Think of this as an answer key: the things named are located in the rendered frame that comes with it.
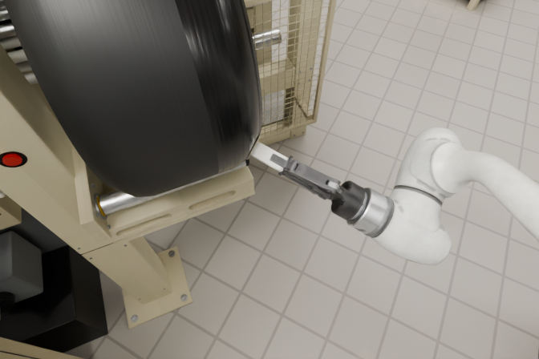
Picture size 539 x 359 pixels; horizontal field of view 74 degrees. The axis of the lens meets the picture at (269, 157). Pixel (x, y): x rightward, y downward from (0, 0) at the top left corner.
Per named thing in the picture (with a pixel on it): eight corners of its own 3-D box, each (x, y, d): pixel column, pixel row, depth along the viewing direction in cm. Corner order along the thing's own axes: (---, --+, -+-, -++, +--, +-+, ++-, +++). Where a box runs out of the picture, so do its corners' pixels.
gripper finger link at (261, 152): (281, 171, 71) (281, 171, 70) (250, 155, 70) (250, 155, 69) (288, 159, 71) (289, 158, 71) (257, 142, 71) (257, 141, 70)
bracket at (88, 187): (99, 244, 79) (79, 225, 71) (79, 118, 100) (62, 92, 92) (114, 238, 79) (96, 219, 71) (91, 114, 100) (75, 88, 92)
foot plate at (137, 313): (129, 328, 146) (127, 328, 145) (119, 268, 161) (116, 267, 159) (192, 302, 152) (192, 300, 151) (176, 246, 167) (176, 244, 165)
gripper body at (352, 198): (357, 222, 68) (316, 199, 67) (340, 219, 76) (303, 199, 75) (373, 187, 70) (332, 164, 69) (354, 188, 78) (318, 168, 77)
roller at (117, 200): (97, 197, 81) (103, 215, 81) (91, 198, 76) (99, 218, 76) (242, 148, 88) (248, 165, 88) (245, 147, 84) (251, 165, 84)
